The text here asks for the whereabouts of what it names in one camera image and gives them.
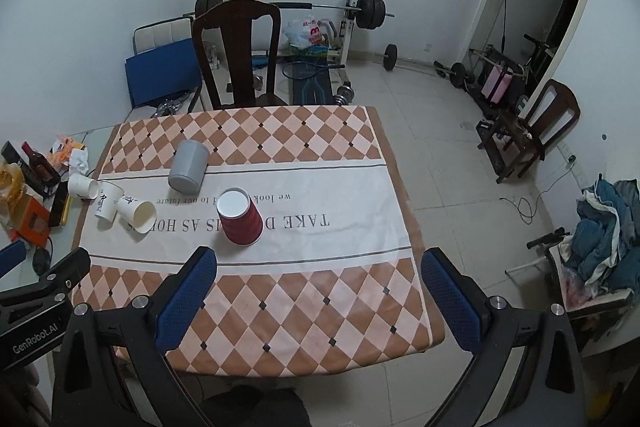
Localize green box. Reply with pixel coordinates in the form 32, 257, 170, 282
289, 44, 331, 60

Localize black floor cable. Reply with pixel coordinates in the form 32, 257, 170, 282
500, 156, 577, 226

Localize white plastic bag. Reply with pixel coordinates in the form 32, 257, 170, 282
282, 16, 327, 50

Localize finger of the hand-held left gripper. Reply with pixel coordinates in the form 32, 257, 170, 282
0, 240, 27, 279
36, 249, 92, 297

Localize checked orange white tablecloth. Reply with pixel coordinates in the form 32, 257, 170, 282
70, 105, 446, 379

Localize dark glass bottle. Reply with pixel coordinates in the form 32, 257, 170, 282
21, 141, 62, 188

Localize white paper cup black print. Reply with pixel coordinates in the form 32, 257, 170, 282
95, 180, 125, 224

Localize black and yellow box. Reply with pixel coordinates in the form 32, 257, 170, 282
47, 181, 72, 229

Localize white cushioned chair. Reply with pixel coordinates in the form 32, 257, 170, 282
133, 18, 195, 56

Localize black exercise mat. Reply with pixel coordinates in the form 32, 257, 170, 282
287, 68, 334, 106

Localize white wall socket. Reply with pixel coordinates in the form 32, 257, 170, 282
556, 141, 589, 181

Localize long barbell with black plates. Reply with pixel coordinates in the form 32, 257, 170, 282
194, 0, 396, 30

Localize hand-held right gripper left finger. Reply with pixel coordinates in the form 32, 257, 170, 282
50, 246, 218, 427

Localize racket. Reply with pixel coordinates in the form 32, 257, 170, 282
281, 61, 347, 80

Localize pink bag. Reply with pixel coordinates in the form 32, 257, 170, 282
481, 66, 514, 104

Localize crumpled white paper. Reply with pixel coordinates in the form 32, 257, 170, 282
67, 148, 91, 176

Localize white barbell rack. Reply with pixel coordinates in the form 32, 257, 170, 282
225, 0, 369, 88

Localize pile of clothes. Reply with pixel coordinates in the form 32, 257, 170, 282
557, 179, 640, 294

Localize dark wooden chair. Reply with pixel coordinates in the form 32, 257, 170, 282
477, 79, 582, 185
191, 0, 291, 112

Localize orange box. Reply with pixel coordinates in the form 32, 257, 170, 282
10, 197, 53, 246

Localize grey cup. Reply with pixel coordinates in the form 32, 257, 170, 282
167, 139, 210, 195

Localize plain white paper cup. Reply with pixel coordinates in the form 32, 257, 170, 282
116, 194, 157, 234
67, 173, 99, 200

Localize yellow plastic bag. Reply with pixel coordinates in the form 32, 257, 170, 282
0, 161, 27, 208

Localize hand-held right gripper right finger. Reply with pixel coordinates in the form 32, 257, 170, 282
420, 247, 601, 427

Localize chrome dumbbell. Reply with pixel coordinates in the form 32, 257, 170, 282
332, 84, 357, 106

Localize small barbell black plates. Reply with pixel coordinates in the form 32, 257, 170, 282
382, 44, 476, 88

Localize orange snack bag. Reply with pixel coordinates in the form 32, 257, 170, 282
49, 134, 87, 168

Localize red paper cup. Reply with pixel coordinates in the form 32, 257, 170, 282
216, 188, 264, 248

